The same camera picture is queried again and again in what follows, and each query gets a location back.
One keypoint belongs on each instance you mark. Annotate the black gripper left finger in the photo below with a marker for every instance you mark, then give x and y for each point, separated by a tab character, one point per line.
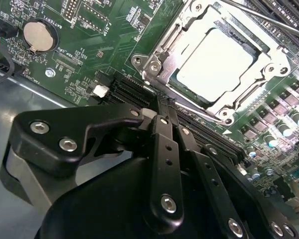
64	122

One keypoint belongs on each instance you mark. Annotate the metal socket cover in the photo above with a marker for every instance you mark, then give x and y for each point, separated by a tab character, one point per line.
260	74

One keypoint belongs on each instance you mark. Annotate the silver CPU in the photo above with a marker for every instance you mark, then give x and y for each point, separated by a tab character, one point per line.
214	64

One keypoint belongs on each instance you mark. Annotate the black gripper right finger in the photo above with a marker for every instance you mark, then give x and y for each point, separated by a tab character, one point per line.
214	179

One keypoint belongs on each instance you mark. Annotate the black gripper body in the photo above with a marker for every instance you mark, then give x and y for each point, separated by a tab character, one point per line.
102	204

